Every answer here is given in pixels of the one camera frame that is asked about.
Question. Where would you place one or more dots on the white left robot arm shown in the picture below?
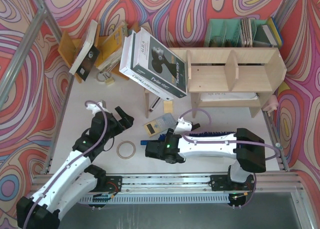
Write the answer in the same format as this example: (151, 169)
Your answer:
(77, 176)

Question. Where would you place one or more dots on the pink pig figurine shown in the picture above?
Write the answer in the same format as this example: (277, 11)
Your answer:
(271, 105)

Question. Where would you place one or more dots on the yellow paperback book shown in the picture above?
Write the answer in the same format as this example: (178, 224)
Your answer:
(111, 49)

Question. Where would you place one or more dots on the blue cover book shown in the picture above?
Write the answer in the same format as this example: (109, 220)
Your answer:
(270, 22)

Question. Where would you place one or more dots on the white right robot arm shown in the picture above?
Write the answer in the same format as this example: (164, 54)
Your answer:
(243, 146)

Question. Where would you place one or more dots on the light wooden bookshelf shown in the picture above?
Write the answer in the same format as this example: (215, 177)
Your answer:
(259, 70)

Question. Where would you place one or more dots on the brass padlock with ring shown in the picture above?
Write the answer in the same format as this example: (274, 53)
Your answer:
(104, 78)

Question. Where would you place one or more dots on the large Twins story book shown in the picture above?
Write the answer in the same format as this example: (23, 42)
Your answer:
(159, 64)

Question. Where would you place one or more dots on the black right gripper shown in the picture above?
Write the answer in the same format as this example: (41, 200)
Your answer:
(150, 149)

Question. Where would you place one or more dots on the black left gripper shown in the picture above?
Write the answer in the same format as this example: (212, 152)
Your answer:
(118, 121)

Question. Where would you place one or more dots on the black white pen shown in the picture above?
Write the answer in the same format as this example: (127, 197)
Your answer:
(154, 104)

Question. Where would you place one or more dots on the blue microfiber duster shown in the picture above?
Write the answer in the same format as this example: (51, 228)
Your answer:
(201, 134)

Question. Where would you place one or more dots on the teal file organizer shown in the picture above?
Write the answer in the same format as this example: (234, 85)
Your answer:
(223, 33)

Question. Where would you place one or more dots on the yellow sticky note pad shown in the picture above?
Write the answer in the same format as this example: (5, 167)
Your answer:
(168, 106)

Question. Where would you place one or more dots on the small wooden stand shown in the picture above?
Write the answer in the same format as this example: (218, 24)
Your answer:
(146, 102)

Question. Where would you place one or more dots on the white Ciokladfabriken book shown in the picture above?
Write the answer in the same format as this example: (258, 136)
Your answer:
(127, 68)

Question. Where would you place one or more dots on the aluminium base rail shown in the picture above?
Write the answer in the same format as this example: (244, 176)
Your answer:
(190, 183)

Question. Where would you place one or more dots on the black cover white book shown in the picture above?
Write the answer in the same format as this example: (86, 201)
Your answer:
(86, 52)

